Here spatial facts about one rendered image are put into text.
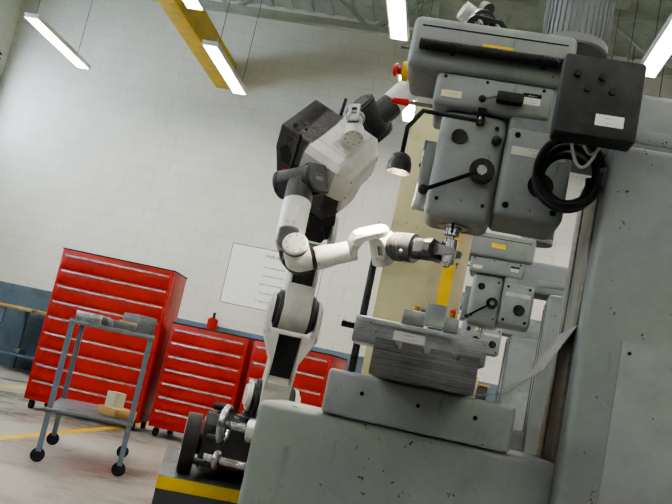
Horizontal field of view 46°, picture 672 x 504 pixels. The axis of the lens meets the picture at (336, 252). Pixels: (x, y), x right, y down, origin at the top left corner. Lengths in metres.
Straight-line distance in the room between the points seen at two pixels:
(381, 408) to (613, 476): 0.59
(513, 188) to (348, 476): 0.90
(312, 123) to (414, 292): 1.55
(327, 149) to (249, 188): 9.35
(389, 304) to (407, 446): 1.98
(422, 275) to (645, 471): 2.18
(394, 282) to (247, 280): 7.75
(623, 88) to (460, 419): 0.93
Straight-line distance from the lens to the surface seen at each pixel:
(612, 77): 2.15
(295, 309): 2.88
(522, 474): 2.18
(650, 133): 2.40
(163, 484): 2.69
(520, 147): 2.32
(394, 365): 1.76
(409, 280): 4.08
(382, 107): 2.88
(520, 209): 2.27
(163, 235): 12.20
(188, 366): 7.23
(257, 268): 11.73
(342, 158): 2.66
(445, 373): 1.76
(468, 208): 2.28
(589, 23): 2.52
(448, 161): 2.32
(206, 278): 11.89
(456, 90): 2.37
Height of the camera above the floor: 0.80
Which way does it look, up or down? 9 degrees up
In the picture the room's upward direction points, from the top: 12 degrees clockwise
